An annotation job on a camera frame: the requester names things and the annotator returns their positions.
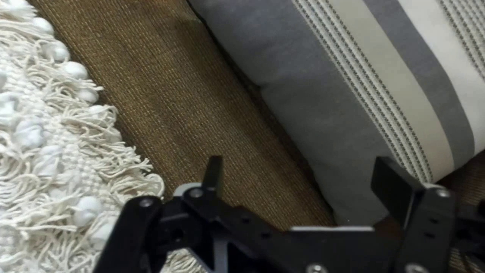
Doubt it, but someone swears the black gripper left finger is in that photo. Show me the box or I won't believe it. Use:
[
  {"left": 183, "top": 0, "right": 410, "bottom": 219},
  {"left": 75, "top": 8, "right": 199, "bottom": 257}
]
[{"left": 93, "top": 155, "right": 295, "bottom": 273}]

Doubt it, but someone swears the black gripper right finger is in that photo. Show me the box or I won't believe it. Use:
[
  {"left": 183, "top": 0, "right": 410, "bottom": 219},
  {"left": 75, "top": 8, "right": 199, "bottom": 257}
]
[{"left": 370, "top": 155, "right": 485, "bottom": 273}]

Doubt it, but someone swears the gray striped pillow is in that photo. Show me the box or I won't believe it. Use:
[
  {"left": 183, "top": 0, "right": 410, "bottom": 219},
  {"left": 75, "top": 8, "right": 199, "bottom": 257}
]
[{"left": 187, "top": 0, "right": 485, "bottom": 226}]

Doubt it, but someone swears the brown fabric couch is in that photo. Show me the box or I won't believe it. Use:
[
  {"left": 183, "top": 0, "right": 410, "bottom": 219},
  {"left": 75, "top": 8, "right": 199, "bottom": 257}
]
[{"left": 29, "top": 0, "right": 485, "bottom": 273}]

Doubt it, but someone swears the white blue fringed pillow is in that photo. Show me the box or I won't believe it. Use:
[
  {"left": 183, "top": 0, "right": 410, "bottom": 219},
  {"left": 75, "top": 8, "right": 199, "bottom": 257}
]
[{"left": 0, "top": 0, "right": 204, "bottom": 273}]

